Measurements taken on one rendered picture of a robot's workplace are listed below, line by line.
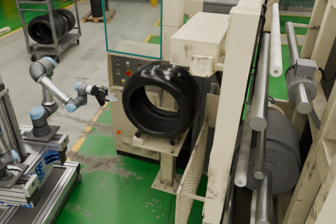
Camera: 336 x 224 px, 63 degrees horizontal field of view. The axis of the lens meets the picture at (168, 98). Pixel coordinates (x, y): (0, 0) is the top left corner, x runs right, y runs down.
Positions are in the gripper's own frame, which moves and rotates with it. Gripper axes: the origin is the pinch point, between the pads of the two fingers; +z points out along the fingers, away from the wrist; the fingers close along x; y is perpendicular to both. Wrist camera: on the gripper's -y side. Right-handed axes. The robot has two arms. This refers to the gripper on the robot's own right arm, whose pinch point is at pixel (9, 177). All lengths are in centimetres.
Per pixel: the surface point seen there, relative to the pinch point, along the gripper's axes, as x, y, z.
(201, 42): -63, -80, 72
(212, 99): -124, -26, 60
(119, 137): -140, 60, -46
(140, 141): -87, 10, 22
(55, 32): -266, 7, -325
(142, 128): -85, -4, 25
